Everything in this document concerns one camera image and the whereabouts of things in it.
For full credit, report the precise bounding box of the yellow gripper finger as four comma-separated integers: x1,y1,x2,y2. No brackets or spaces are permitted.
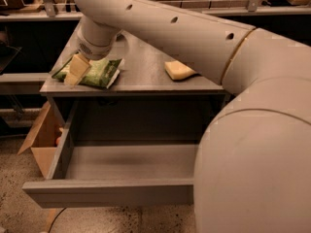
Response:
64,73,80,85
69,53,90,78

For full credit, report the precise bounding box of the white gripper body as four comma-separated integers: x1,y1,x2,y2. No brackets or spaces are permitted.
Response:
77,16,121,60

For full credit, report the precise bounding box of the green jalapeno chip bag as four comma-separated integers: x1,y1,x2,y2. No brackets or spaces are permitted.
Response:
52,56,121,88

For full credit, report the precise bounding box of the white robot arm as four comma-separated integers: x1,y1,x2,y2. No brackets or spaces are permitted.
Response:
75,0,311,233

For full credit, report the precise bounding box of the grey cabinet with top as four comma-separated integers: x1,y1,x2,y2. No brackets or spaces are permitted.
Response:
41,32,230,145

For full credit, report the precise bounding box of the open grey top drawer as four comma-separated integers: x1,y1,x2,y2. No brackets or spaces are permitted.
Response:
22,100,202,208

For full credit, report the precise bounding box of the brown cardboard box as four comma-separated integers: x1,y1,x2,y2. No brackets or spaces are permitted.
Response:
18,102,62,178

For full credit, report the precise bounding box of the yellow sponge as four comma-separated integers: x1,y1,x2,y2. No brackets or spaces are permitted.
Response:
164,61,196,81

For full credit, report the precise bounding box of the black floor cable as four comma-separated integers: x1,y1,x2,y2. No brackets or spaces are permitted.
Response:
47,207,68,233

